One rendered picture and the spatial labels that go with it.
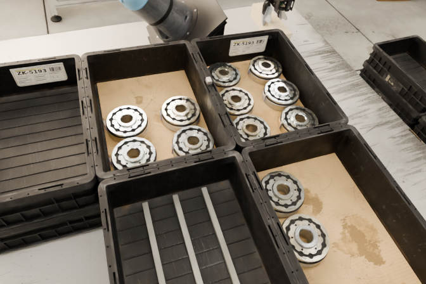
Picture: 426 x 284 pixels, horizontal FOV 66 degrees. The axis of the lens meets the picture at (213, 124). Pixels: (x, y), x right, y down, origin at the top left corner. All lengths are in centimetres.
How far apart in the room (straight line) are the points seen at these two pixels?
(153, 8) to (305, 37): 71
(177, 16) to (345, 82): 67
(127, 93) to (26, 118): 26
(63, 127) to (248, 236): 53
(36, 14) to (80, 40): 159
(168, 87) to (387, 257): 69
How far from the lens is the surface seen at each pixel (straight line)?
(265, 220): 65
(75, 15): 287
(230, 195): 77
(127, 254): 72
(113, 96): 96
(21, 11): 302
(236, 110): 88
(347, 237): 81
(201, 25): 112
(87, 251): 88
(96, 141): 75
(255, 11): 151
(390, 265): 83
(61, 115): 94
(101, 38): 139
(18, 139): 93
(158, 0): 109
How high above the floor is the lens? 151
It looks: 50 degrees down
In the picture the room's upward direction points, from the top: 8 degrees clockwise
